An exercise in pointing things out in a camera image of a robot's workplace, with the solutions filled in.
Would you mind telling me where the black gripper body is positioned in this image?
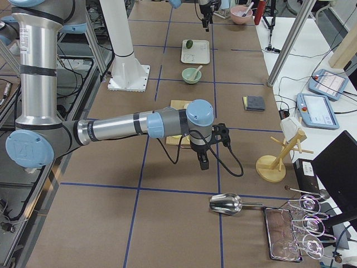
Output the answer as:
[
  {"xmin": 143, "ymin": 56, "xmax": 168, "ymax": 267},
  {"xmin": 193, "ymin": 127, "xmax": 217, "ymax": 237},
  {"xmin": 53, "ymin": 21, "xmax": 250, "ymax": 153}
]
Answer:
[
  {"xmin": 191, "ymin": 145, "xmax": 209, "ymax": 162},
  {"xmin": 199, "ymin": 4, "xmax": 214, "ymax": 22}
]

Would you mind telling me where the translucent white spoon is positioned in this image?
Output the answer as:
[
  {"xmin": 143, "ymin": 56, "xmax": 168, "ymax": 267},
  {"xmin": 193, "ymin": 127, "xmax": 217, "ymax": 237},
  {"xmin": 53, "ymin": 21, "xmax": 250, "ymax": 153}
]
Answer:
[{"xmin": 191, "ymin": 65, "xmax": 203, "ymax": 80}]

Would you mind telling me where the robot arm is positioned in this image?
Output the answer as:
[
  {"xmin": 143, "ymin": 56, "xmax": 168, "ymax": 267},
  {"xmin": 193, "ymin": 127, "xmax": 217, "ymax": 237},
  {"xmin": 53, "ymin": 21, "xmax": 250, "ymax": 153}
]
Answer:
[
  {"xmin": 6, "ymin": 1, "xmax": 214, "ymax": 170},
  {"xmin": 167, "ymin": 0, "xmax": 221, "ymax": 32}
]

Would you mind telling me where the pink ice bowl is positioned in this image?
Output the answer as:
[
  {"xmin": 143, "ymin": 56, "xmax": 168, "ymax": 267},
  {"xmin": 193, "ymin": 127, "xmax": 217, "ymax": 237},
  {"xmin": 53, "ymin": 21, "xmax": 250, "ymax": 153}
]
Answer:
[{"xmin": 230, "ymin": 6, "xmax": 253, "ymax": 25}]

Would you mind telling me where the mint green bowl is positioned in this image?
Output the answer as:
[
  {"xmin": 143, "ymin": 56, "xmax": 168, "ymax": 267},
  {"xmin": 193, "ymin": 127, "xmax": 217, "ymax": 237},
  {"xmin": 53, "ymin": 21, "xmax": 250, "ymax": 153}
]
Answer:
[{"xmin": 181, "ymin": 68, "xmax": 202, "ymax": 84}]

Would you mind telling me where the long bar spoon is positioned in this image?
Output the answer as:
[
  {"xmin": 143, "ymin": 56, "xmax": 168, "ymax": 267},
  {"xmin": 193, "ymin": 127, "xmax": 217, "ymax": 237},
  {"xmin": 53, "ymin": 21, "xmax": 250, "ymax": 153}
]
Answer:
[{"xmin": 284, "ymin": 185, "xmax": 331, "ymax": 200}]

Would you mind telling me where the pastel cup rack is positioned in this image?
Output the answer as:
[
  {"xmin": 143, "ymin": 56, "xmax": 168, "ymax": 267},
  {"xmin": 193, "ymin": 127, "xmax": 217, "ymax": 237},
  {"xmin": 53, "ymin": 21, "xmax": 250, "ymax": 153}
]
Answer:
[{"xmin": 214, "ymin": 0, "xmax": 230, "ymax": 19}]

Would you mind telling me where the dark green avocado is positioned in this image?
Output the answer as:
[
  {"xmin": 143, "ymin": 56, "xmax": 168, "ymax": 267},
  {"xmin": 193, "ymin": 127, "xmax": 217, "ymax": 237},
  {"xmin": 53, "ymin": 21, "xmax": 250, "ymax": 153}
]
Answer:
[{"xmin": 185, "ymin": 40, "xmax": 193, "ymax": 49}]

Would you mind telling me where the cream bear serving tray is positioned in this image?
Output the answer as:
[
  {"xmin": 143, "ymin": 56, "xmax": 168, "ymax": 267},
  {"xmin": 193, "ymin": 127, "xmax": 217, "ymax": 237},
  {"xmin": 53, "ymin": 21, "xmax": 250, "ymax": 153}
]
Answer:
[{"xmin": 181, "ymin": 40, "xmax": 210, "ymax": 65}]

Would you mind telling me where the bamboo cutting board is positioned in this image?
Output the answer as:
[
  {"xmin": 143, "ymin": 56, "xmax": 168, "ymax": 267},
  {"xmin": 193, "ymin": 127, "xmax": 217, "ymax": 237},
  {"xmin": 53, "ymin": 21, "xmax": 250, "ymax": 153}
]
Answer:
[{"xmin": 166, "ymin": 99, "xmax": 209, "ymax": 146}]

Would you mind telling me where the steel ice scoop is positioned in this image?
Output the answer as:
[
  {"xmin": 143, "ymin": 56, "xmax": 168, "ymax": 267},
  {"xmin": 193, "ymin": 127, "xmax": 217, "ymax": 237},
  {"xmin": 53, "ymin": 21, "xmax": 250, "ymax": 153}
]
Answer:
[{"xmin": 209, "ymin": 193, "xmax": 264, "ymax": 215}]

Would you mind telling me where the black tripod stand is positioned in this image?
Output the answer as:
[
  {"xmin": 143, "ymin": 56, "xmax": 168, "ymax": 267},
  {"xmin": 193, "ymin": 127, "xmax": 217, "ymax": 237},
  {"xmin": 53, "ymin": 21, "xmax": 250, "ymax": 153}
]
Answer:
[{"xmin": 263, "ymin": 0, "xmax": 281, "ymax": 54}]

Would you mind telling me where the wooden cup tree stand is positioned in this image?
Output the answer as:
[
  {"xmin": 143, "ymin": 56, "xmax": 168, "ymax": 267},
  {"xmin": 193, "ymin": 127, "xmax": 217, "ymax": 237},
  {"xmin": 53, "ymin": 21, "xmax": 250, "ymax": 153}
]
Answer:
[{"xmin": 255, "ymin": 128, "xmax": 313, "ymax": 183}]

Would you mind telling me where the grey folded cloth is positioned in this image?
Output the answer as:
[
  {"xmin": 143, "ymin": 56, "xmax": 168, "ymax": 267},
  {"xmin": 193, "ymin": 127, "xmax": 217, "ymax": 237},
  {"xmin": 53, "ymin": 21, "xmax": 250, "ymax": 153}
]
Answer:
[{"xmin": 242, "ymin": 95, "xmax": 266, "ymax": 112}]

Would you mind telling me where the white paper box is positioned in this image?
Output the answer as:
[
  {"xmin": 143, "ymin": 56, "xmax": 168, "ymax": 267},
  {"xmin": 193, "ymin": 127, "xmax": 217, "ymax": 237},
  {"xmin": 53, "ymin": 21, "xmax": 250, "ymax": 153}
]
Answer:
[{"xmin": 280, "ymin": 117, "xmax": 302, "ymax": 142}]

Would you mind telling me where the black wooden glass tray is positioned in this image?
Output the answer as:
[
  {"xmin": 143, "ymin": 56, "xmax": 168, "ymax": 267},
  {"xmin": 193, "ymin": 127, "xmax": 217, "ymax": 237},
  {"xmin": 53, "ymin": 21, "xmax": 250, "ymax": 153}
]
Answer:
[{"xmin": 263, "ymin": 207, "xmax": 303, "ymax": 263}]

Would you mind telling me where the near teach pendant tablet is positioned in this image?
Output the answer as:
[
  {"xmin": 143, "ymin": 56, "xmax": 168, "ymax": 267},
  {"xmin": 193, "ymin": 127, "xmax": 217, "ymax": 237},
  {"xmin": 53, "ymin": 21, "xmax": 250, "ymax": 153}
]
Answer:
[{"xmin": 296, "ymin": 93, "xmax": 340, "ymax": 130}]

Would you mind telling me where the teach pendant tablet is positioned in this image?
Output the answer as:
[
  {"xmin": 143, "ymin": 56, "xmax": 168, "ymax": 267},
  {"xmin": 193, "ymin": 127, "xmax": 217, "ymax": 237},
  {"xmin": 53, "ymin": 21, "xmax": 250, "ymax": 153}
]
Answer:
[
  {"xmin": 308, "ymin": 69, "xmax": 349, "ymax": 101},
  {"xmin": 296, "ymin": 93, "xmax": 340, "ymax": 130}
]

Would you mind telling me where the black computer monitor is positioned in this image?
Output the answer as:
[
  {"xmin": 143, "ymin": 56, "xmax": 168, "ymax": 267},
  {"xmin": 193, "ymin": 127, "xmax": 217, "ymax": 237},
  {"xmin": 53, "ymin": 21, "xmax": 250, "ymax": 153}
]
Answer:
[{"xmin": 312, "ymin": 130, "xmax": 356, "ymax": 228}]

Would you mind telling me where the clear wine glass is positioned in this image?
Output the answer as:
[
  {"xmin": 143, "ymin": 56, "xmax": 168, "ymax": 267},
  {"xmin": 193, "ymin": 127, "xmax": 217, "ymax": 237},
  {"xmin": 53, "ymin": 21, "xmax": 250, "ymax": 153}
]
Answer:
[{"xmin": 271, "ymin": 234, "xmax": 337, "ymax": 262}]

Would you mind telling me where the far teach pendant tablet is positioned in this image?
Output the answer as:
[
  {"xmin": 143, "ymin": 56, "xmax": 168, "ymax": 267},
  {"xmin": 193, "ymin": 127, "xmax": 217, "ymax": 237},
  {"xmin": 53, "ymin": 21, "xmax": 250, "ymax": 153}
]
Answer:
[{"xmin": 308, "ymin": 69, "xmax": 349, "ymax": 101}]

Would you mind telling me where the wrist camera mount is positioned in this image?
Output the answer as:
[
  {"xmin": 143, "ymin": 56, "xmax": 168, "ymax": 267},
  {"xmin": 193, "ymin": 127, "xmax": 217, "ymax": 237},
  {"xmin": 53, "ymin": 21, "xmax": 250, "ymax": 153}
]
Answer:
[
  {"xmin": 211, "ymin": 0, "xmax": 221, "ymax": 11},
  {"xmin": 212, "ymin": 123, "xmax": 231, "ymax": 148}
]

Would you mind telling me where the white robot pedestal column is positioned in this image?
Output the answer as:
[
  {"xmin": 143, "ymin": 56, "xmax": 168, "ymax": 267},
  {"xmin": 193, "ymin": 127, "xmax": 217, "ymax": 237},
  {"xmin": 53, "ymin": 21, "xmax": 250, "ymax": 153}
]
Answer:
[{"xmin": 100, "ymin": 0, "xmax": 134, "ymax": 58}]

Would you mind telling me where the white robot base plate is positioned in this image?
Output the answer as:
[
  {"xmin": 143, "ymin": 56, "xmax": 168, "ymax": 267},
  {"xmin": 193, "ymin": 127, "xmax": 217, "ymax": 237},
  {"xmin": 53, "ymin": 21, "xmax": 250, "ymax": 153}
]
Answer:
[{"xmin": 108, "ymin": 64, "xmax": 150, "ymax": 92}]

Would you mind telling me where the aluminium frame post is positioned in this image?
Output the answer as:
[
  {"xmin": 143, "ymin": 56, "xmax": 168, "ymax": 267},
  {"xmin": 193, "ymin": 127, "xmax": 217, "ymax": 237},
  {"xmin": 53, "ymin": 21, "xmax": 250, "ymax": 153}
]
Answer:
[{"xmin": 267, "ymin": 0, "xmax": 316, "ymax": 87}]

